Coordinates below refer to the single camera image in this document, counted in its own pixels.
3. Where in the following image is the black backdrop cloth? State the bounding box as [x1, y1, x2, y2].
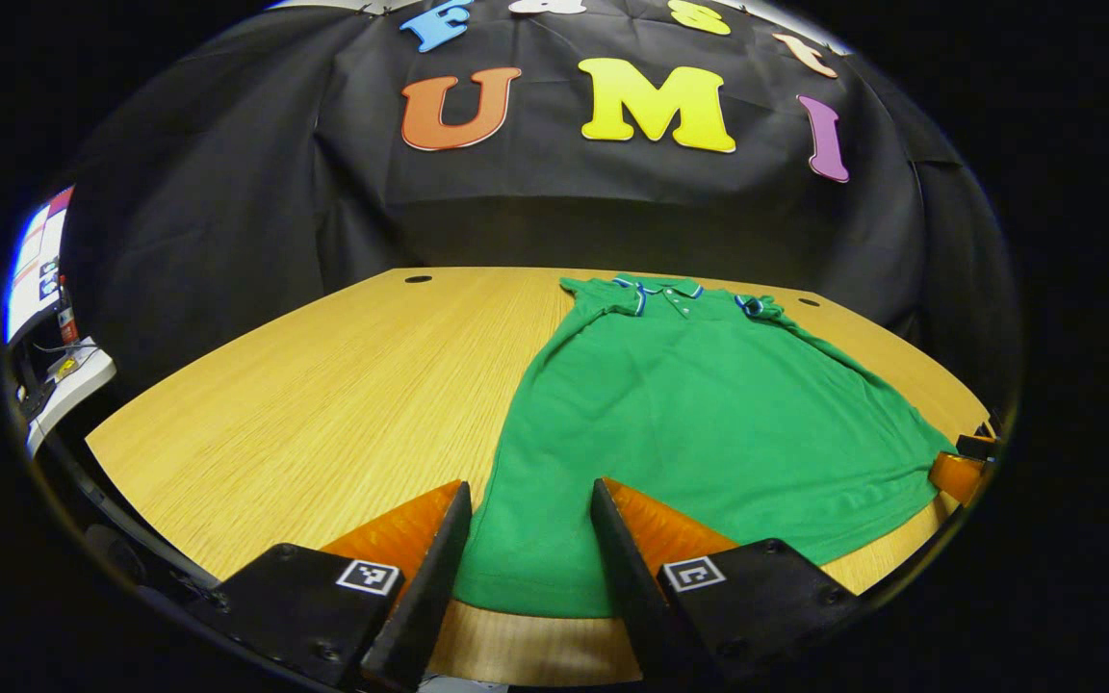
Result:
[54, 0, 1022, 405]

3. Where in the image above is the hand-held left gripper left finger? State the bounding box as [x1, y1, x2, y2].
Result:
[184, 479, 474, 693]

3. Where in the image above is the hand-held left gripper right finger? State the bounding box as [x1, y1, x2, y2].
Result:
[590, 476, 864, 693]

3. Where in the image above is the red bottle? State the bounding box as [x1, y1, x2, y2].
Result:
[57, 277, 80, 346]

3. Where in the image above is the green T-shirt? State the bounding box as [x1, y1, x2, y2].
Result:
[453, 274, 958, 619]

